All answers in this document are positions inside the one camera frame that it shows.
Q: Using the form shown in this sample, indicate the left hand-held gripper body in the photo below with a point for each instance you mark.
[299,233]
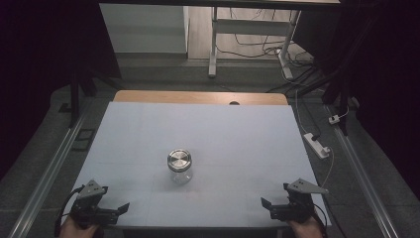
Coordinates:
[89,201]

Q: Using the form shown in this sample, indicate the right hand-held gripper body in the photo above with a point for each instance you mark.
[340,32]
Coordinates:
[298,200]

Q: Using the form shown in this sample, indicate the clear glass jar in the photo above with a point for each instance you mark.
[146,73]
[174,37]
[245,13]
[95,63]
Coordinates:
[181,177]

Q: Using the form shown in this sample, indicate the silver metal jar lid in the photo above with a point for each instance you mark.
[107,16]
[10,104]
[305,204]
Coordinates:
[179,160]

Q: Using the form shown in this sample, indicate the person's right hand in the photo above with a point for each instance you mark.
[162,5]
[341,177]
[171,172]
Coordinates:
[307,229]

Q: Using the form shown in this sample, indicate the person's left hand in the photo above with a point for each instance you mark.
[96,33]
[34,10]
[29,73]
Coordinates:
[77,230]

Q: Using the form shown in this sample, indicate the white power strip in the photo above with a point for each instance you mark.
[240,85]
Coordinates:
[316,145]

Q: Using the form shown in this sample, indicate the black plug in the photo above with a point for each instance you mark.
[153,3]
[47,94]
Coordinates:
[316,135]

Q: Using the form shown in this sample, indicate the small white adapter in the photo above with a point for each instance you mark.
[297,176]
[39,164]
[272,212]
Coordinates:
[334,119]

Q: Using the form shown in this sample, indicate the white table mat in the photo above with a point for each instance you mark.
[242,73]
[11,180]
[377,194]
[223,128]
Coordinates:
[214,139]

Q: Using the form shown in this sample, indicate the black curtain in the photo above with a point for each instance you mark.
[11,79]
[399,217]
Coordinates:
[389,82]
[39,66]

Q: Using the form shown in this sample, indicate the white cabinet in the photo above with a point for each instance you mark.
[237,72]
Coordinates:
[145,28]

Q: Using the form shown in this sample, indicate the aluminium floor rail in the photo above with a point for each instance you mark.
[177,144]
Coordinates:
[49,175]
[363,178]

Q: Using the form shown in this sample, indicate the black floor frame plate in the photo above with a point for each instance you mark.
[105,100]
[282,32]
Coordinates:
[84,139]

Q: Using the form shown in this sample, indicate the white desk frame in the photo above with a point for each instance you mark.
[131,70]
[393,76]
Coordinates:
[251,27]

